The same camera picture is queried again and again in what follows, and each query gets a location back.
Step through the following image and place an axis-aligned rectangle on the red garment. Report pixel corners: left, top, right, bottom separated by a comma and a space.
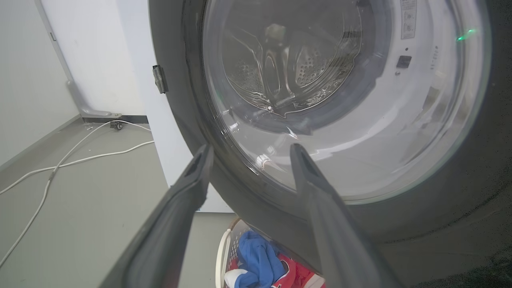
229, 253, 325, 288

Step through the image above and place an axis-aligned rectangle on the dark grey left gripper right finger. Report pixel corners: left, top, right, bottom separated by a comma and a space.
290, 144, 402, 288

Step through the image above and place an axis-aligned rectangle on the grey floor stand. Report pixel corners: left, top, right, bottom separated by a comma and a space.
34, 0, 124, 130

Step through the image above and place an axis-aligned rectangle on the white washing machine body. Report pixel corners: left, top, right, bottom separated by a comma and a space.
116, 0, 234, 213

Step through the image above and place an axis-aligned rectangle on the white laundry basket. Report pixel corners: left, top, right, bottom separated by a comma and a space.
215, 218, 325, 288

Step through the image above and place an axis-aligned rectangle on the dark grey washing machine door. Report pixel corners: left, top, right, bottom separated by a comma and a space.
148, 0, 512, 288

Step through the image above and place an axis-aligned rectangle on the blue garment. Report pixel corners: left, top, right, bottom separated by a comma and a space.
234, 230, 286, 288

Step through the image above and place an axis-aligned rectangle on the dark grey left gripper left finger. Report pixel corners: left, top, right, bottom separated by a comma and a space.
99, 144, 214, 288

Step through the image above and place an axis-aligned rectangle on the white cable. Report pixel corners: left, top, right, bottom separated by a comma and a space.
0, 120, 152, 268
0, 140, 155, 196

